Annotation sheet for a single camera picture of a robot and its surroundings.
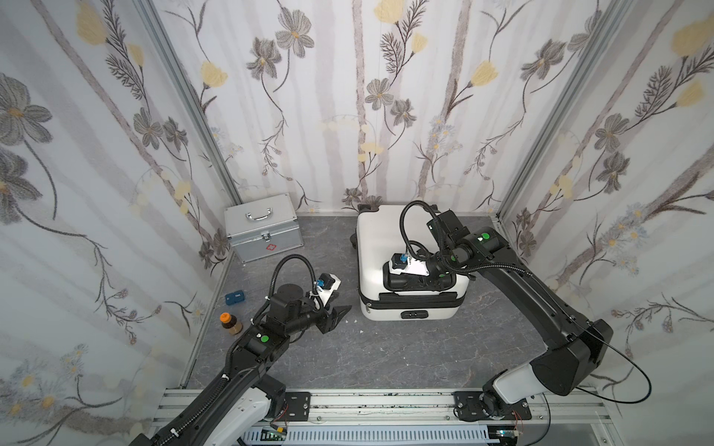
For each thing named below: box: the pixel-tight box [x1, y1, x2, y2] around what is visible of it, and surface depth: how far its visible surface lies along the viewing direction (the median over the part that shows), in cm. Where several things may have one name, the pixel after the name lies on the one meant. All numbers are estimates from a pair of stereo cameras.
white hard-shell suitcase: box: [356, 204, 470, 322], surface depth 74 cm
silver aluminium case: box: [224, 193, 305, 264], surface depth 101 cm
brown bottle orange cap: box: [219, 312, 238, 329], surface depth 84 cm
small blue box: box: [224, 289, 246, 306], surface depth 95 cm
